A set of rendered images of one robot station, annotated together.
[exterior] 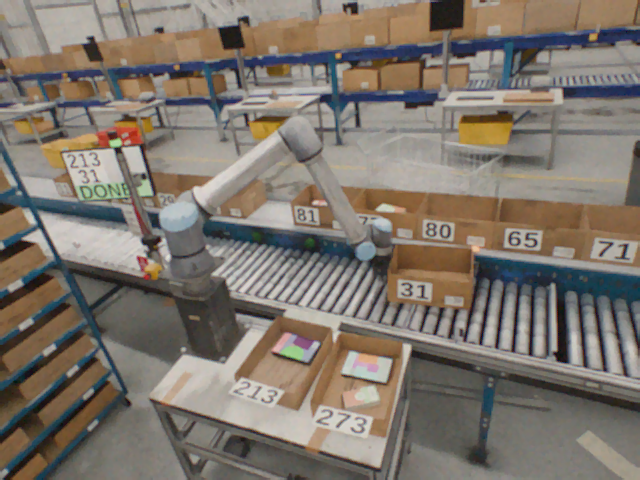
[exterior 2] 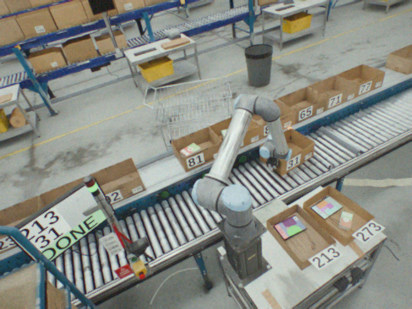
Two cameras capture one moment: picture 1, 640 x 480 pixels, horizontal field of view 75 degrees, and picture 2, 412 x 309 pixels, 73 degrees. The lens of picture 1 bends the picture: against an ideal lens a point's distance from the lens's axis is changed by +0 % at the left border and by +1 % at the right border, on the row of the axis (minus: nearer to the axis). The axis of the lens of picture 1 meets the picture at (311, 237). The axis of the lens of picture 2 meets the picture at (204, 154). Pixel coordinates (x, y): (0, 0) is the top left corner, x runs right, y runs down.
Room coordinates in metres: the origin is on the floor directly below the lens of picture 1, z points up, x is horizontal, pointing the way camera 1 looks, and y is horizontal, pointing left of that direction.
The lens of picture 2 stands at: (0.98, 1.31, 2.55)
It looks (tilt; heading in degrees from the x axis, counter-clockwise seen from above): 40 degrees down; 312
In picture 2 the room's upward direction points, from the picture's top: 11 degrees counter-clockwise
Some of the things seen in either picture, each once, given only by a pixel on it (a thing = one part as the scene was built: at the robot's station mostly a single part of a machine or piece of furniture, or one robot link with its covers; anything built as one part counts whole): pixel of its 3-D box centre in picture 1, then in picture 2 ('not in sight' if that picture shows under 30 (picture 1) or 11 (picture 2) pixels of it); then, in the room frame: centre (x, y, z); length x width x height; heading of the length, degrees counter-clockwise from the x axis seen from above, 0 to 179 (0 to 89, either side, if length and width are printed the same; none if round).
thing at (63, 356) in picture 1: (42, 357); not in sight; (1.76, 1.57, 0.59); 0.40 x 0.30 x 0.10; 148
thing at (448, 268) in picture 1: (430, 274); (286, 151); (1.70, -0.57, 0.83); 0.39 x 0.29 x 0.17; 67
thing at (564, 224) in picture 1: (538, 227); (300, 105); (1.80, -1.16, 0.96); 0.39 x 0.29 x 0.17; 61
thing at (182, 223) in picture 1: (182, 227); (235, 203); (1.55, 0.53, 1.37); 0.17 x 0.15 x 0.18; 2
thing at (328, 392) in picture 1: (360, 379); (336, 213); (1.13, -0.11, 0.80); 0.38 x 0.28 x 0.10; 156
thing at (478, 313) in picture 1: (478, 310); (313, 154); (1.50, -0.75, 0.72); 0.52 x 0.05 x 0.05; 151
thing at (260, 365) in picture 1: (286, 358); (299, 234); (1.29, 0.18, 0.80); 0.38 x 0.28 x 0.10; 151
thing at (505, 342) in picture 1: (508, 316); (324, 149); (1.44, -0.86, 0.72); 0.52 x 0.05 x 0.05; 151
